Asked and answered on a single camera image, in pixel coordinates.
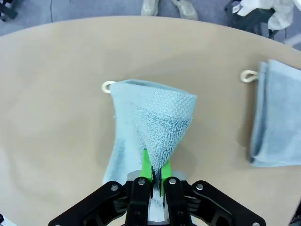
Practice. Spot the light blue terry towel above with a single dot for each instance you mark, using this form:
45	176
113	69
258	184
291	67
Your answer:
275	113
141	106

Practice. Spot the black stand foot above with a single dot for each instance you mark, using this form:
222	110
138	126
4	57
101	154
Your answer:
7	11

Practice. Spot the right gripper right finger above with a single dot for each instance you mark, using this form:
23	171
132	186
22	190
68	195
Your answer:
178	202

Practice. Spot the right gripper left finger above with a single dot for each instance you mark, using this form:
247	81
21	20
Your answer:
138	202

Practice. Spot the pale crumpled cloth pile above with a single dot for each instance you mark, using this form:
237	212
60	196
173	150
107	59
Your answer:
282	14

